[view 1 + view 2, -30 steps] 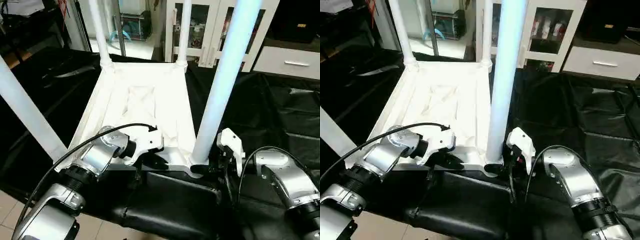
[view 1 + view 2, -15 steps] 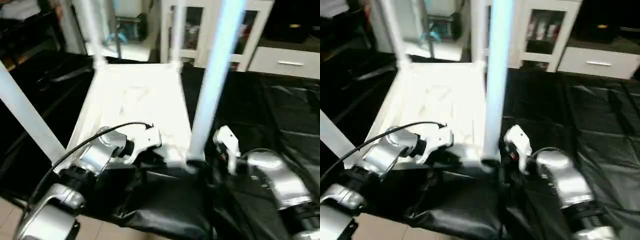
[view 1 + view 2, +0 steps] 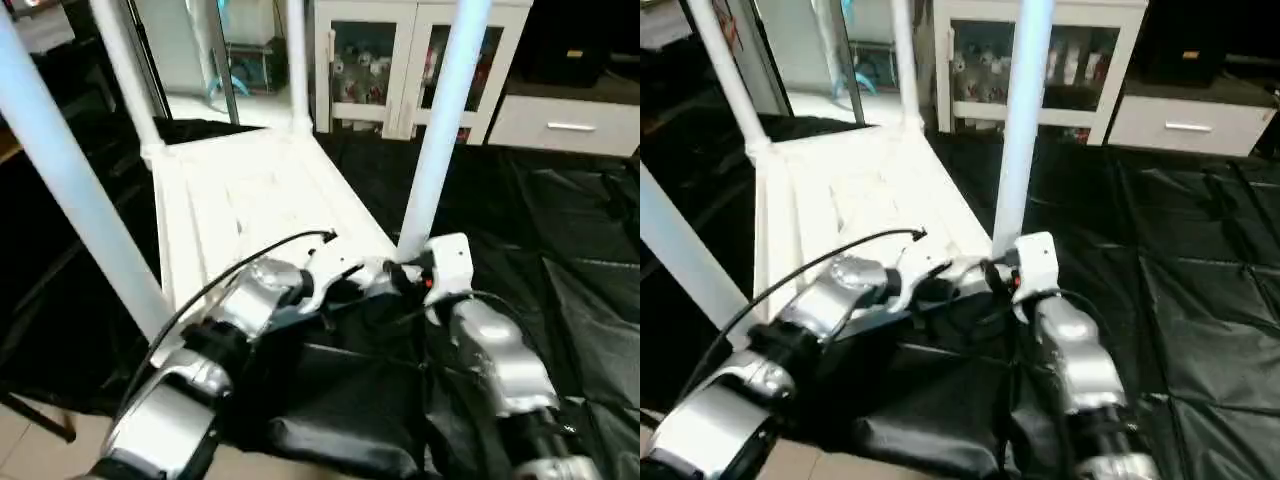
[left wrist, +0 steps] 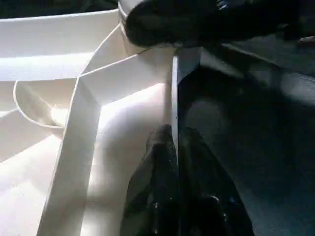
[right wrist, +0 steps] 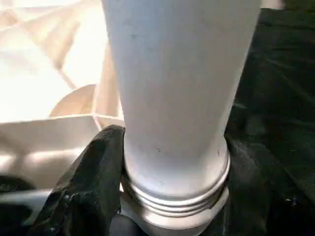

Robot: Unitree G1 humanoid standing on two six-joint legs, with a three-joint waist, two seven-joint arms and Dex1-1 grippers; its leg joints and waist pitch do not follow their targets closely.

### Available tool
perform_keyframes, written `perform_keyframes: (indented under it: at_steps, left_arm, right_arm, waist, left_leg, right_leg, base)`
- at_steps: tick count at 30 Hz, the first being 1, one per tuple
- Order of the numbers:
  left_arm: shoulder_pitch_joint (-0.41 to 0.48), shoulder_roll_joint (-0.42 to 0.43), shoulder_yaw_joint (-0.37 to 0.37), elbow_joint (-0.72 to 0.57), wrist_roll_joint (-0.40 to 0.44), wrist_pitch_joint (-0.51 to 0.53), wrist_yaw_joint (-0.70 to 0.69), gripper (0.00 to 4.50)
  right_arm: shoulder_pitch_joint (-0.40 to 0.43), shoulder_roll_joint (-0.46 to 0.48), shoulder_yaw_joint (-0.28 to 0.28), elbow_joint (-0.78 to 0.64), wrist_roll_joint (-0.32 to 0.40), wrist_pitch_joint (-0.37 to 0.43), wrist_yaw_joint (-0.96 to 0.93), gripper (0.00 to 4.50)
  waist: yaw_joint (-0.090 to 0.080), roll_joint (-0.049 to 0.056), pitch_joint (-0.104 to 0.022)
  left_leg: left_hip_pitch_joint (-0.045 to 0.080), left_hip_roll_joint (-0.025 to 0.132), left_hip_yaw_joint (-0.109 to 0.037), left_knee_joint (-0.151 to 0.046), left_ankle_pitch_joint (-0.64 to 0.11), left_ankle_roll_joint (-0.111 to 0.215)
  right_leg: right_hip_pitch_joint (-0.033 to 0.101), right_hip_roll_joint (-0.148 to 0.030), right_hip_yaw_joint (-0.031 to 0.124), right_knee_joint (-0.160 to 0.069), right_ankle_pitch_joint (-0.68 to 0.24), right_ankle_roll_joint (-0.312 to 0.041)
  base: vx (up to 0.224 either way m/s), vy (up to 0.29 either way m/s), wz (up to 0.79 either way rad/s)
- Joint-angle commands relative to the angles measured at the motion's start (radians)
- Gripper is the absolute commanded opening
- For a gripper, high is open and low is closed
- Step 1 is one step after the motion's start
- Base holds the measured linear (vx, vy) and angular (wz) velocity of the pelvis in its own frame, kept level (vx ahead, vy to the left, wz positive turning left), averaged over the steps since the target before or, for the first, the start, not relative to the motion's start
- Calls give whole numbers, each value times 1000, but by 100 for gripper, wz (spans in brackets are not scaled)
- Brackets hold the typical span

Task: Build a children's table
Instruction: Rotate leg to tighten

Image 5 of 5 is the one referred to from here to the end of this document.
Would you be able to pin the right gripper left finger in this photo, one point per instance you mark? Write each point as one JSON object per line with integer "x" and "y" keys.
{"x": 88, "y": 191}

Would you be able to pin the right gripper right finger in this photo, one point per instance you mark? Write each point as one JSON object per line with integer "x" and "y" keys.
{"x": 270, "y": 206}

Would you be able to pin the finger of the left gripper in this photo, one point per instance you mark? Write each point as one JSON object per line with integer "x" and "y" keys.
{"x": 12, "y": 219}
{"x": 12, "y": 183}

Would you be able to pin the white plastic table top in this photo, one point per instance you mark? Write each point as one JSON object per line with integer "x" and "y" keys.
{"x": 49, "y": 73}

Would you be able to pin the white plastic table leg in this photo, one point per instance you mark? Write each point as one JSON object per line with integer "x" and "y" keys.
{"x": 177, "y": 88}

